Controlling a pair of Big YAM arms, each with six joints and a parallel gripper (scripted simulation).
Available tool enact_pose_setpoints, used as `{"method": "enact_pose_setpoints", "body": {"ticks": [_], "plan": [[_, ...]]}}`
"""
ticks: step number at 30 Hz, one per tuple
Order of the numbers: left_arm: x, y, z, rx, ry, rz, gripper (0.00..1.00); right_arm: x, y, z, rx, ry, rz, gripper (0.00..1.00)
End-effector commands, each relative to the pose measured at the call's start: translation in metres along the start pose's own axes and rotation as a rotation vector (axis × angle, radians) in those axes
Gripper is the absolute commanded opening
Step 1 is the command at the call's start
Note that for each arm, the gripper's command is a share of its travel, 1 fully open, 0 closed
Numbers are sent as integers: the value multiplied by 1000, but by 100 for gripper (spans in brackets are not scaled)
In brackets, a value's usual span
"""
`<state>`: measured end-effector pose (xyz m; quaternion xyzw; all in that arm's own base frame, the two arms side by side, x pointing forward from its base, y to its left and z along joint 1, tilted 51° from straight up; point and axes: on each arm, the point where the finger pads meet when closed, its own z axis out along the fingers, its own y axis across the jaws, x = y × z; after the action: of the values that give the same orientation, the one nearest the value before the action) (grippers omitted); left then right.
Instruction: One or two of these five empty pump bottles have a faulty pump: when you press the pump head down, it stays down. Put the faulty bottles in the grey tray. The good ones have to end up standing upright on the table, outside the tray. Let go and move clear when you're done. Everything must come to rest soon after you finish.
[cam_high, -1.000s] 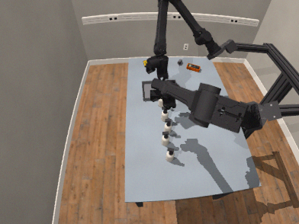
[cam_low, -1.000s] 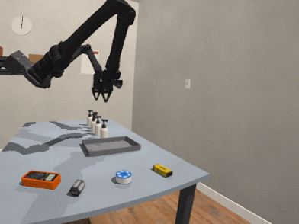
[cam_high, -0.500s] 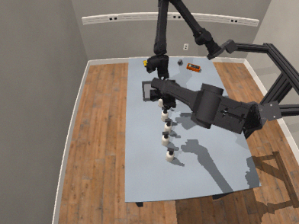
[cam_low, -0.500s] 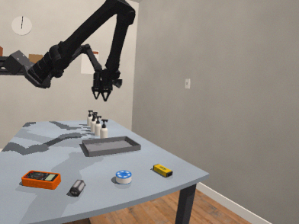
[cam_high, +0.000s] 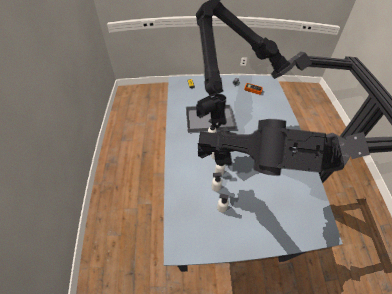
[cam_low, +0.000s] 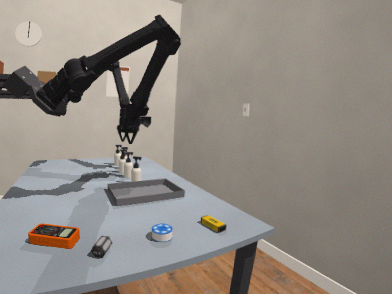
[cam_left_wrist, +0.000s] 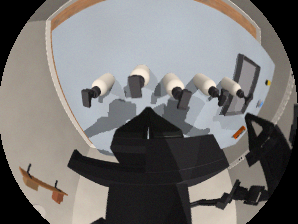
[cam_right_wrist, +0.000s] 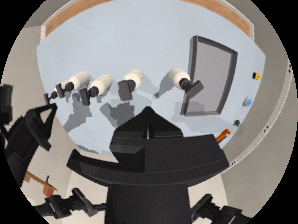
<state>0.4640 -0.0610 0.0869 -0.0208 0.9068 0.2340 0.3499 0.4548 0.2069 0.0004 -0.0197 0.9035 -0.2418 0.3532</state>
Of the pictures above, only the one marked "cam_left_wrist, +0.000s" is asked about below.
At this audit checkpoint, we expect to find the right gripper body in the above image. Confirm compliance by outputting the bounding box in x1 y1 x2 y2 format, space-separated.
245 124 282 182

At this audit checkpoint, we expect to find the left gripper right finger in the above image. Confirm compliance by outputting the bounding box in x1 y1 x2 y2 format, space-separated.
148 107 184 139

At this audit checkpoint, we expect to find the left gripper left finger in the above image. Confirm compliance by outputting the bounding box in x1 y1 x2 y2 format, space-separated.
113 107 148 139

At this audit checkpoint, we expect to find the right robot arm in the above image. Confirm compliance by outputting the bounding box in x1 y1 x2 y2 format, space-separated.
228 104 298 206

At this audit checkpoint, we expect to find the white spool with blue top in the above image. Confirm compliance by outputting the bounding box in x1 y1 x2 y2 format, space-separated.
257 99 263 108

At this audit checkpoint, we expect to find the white pump bottle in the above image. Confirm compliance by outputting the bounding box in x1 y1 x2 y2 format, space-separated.
163 73 192 110
193 73 229 107
81 73 115 108
221 77 253 106
128 64 150 99

